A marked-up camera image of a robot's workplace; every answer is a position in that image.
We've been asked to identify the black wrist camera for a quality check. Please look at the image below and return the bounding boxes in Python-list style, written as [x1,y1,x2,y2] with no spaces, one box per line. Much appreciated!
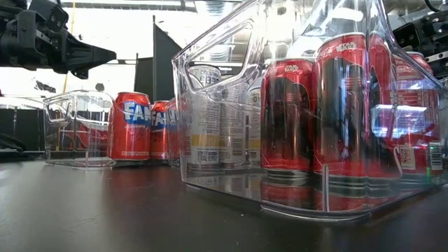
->
[392,22,421,50]
[27,0,70,33]

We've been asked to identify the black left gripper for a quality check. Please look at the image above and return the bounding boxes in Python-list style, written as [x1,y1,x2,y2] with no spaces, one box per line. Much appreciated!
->
[0,6,118,80]

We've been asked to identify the white Celsius energy drink can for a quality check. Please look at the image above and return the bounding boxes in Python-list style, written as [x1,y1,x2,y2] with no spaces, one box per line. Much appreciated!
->
[187,64,222,172]
[246,87,263,166]
[219,75,249,169]

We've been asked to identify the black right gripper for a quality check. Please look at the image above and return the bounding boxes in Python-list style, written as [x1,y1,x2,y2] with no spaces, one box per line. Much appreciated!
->
[418,9,448,80]

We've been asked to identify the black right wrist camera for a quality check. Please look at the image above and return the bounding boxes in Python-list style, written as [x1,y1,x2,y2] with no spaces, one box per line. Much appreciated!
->
[392,22,421,50]

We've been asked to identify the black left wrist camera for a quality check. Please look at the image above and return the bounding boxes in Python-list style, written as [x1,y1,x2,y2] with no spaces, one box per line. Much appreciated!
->
[27,0,70,33]

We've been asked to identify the red Fanta soda can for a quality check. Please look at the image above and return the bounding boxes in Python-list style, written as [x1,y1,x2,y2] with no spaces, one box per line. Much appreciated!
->
[106,91,152,162]
[166,97,182,166]

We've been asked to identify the black low partition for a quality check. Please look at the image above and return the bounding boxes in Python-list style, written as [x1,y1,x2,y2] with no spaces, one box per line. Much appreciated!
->
[0,108,46,152]

